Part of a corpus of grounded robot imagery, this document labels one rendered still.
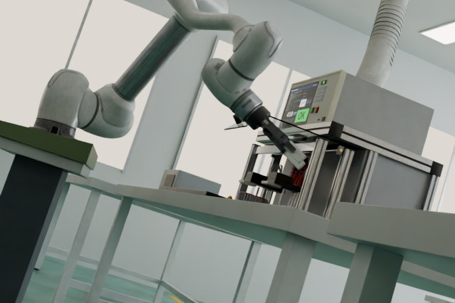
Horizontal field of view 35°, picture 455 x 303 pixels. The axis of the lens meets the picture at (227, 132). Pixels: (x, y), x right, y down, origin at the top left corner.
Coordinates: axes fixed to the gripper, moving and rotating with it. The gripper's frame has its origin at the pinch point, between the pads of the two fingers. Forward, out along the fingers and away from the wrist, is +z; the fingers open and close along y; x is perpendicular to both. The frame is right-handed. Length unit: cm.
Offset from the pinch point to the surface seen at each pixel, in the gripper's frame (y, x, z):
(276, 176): -29.0, -6.1, -4.6
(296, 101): -56, 21, -23
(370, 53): -171, 89, -34
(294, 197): -35.5, -6.4, 4.4
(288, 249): 64, -22, 18
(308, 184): -15.2, -1.6, 5.7
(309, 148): -23.1, 7.7, -3.3
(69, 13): -431, -13, -301
